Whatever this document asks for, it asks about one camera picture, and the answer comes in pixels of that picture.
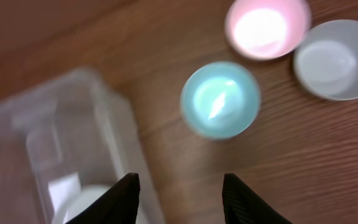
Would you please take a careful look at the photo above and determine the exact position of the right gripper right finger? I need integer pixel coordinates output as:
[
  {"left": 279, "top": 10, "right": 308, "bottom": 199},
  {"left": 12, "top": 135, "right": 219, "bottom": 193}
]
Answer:
[{"left": 222, "top": 174, "right": 291, "bottom": 224}]

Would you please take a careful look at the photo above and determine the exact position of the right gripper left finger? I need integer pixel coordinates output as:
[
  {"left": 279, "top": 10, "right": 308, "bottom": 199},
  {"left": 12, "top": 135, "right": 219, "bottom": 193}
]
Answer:
[{"left": 68, "top": 173, "right": 140, "bottom": 224}]

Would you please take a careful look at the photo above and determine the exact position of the light blue plate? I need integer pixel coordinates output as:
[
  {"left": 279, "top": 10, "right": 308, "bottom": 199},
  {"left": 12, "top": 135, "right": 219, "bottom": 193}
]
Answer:
[{"left": 52, "top": 184, "right": 150, "bottom": 224}]

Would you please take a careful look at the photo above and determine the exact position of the light blue bowl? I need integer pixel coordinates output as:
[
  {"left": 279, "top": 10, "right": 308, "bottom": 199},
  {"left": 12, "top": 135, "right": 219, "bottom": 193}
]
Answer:
[{"left": 180, "top": 61, "right": 262, "bottom": 139}]

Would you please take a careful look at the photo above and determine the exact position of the grey bowl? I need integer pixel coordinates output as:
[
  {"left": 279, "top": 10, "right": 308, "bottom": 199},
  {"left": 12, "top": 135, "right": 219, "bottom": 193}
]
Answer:
[{"left": 293, "top": 19, "right": 358, "bottom": 101}]

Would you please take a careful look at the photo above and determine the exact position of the pink bowl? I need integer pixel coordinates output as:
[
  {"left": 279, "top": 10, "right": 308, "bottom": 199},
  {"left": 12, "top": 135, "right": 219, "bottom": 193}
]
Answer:
[{"left": 224, "top": 0, "right": 311, "bottom": 60}]

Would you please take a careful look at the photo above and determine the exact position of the white label in bin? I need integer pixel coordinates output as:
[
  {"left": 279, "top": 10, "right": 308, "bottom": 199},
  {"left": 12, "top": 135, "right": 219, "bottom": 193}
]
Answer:
[{"left": 48, "top": 172, "right": 81, "bottom": 213}]

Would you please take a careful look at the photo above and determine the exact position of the clear plastic storage bin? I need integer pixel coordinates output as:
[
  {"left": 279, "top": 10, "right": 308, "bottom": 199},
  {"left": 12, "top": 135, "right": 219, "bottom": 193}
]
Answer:
[{"left": 0, "top": 67, "right": 165, "bottom": 223}]

